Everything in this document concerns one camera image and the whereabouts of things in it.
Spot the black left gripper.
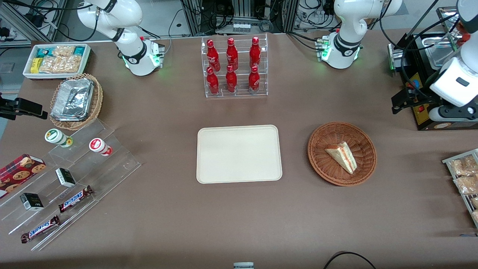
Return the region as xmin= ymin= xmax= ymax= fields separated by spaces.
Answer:
xmin=391 ymin=89 xmax=443 ymax=115

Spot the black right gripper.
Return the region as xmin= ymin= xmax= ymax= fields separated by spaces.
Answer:
xmin=0 ymin=93 xmax=49 ymax=121

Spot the triangle sandwich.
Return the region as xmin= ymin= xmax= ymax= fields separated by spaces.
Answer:
xmin=325 ymin=141 xmax=358 ymax=175

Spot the black sandwich press machine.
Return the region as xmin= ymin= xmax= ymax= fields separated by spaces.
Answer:
xmin=387 ymin=7 xmax=478 ymax=132

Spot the oval wicker basket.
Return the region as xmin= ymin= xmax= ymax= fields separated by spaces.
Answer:
xmin=49 ymin=73 xmax=104 ymax=131

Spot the tray of packaged snacks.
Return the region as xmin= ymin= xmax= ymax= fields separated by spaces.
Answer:
xmin=442 ymin=148 xmax=478 ymax=229

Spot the round brown wicker basket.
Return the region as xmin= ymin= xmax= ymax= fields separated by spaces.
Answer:
xmin=307 ymin=121 xmax=377 ymax=187

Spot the cream plastic tray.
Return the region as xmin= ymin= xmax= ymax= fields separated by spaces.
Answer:
xmin=196 ymin=125 xmax=283 ymax=185

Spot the white rectangular snack bin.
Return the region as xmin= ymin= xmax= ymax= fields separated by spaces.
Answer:
xmin=23 ymin=43 xmax=92 ymax=80

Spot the green lid yogurt cup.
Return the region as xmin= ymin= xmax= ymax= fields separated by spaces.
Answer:
xmin=44 ymin=128 xmax=74 ymax=148

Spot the aluminium foil container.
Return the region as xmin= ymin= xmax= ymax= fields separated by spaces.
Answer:
xmin=51 ymin=77 xmax=95 ymax=122

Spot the large clear cracker bag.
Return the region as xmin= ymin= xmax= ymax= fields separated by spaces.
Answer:
xmin=38 ymin=55 xmax=81 ymax=74

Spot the red cookie box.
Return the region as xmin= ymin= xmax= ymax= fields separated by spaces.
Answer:
xmin=0 ymin=154 xmax=47 ymax=199

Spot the small clear cracker bag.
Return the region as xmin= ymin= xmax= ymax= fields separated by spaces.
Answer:
xmin=52 ymin=45 xmax=75 ymax=58

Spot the small black box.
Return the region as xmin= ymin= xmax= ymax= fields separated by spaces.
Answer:
xmin=55 ymin=167 xmax=77 ymax=188
xmin=19 ymin=192 xmax=44 ymax=212

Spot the red lid yogurt cup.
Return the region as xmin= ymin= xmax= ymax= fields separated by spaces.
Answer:
xmin=89 ymin=137 xmax=113 ymax=157

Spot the clear acrylic step shelf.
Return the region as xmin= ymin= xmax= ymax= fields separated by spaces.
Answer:
xmin=0 ymin=118 xmax=142 ymax=252

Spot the brown Snickers bar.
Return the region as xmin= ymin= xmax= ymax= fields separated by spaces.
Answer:
xmin=20 ymin=215 xmax=60 ymax=244
xmin=58 ymin=185 xmax=93 ymax=214

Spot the red cola bottle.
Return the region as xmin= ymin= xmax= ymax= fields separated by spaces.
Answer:
xmin=206 ymin=39 xmax=221 ymax=72
xmin=226 ymin=38 xmax=239 ymax=71
xmin=249 ymin=37 xmax=261 ymax=69
xmin=225 ymin=65 xmax=238 ymax=93
xmin=206 ymin=67 xmax=220 ymax=95
xmin=248 ymin=65 xmax=261 ymax=92

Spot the clear acrylic bottle rack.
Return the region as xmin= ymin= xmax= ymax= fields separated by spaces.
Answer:
xmin=201 ymin=33 xmax=269 ymax=99

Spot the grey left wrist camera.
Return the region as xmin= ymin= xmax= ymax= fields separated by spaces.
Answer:
xmin=428 ymin=106 xmax=478 ymax=122

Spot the black floor cable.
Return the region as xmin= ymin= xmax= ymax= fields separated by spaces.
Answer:
xmin=323 ymin=251 xmax=378 ymax=269

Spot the aluminium frame structure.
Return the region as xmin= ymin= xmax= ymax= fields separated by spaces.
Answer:
xmin=181 ymin=0 xmax=300 ymax=35

